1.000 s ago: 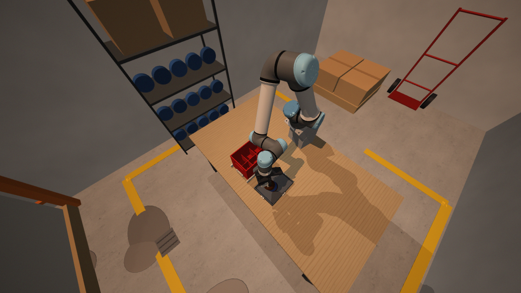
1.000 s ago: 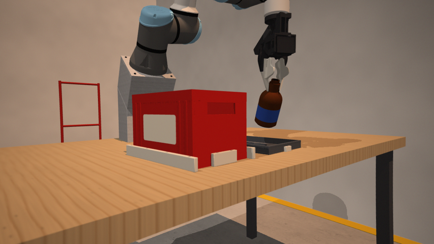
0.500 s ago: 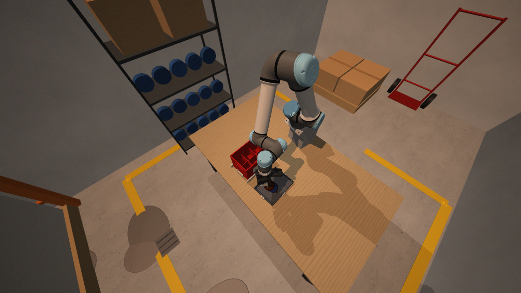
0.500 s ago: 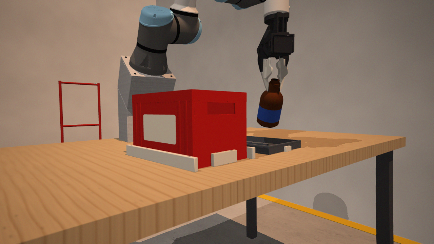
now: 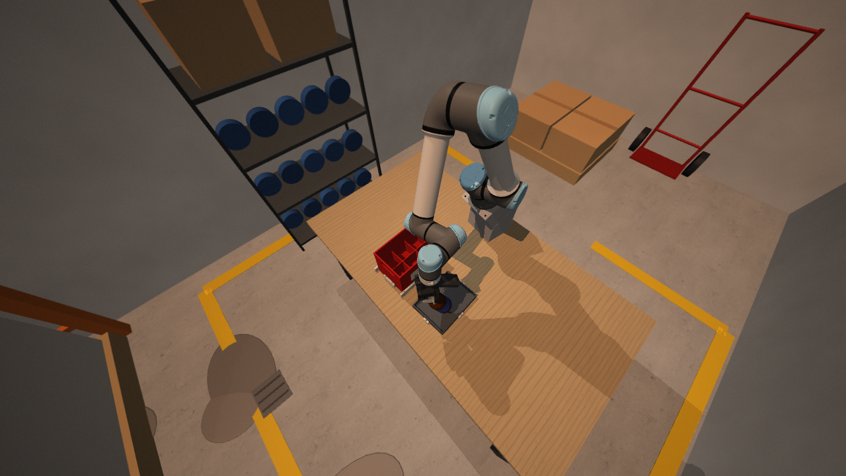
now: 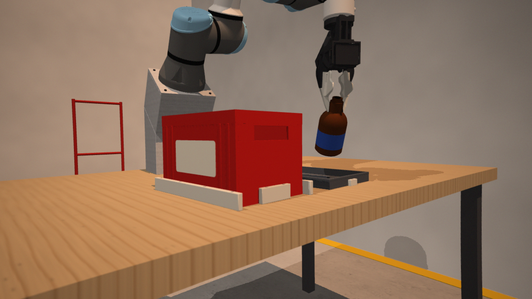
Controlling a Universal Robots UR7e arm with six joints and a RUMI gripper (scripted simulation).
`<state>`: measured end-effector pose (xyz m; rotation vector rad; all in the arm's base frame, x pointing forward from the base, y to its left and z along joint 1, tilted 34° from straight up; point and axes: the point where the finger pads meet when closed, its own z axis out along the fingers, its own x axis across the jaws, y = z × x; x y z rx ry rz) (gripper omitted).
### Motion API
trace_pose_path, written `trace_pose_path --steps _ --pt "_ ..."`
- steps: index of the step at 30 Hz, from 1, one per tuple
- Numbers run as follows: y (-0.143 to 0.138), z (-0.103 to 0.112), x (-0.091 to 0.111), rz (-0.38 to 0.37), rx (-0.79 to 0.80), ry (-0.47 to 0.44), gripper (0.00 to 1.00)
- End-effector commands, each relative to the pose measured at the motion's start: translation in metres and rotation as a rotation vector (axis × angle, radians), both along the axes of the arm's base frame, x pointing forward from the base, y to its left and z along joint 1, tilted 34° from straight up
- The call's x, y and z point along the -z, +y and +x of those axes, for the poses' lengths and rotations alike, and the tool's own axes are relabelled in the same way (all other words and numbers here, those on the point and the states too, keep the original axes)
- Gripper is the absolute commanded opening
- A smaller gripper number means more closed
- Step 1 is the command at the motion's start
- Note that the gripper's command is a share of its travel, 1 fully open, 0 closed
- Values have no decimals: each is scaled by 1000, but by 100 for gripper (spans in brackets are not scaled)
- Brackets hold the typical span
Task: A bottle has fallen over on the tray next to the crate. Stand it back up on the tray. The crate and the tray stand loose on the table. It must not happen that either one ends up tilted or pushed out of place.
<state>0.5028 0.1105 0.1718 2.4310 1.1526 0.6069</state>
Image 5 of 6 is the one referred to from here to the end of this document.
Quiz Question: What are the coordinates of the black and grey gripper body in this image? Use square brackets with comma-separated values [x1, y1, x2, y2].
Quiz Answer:
[414, 274, 440, 301]

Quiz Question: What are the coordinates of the red plastic crate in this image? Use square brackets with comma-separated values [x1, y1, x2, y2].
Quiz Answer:
[373, 228, 430, 292]

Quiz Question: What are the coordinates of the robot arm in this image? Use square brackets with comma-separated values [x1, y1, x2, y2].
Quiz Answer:
[404, 81, 528, 288]

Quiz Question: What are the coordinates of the brown bottle with blue label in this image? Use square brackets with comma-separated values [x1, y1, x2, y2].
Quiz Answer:
[429, 293, 452, 313]

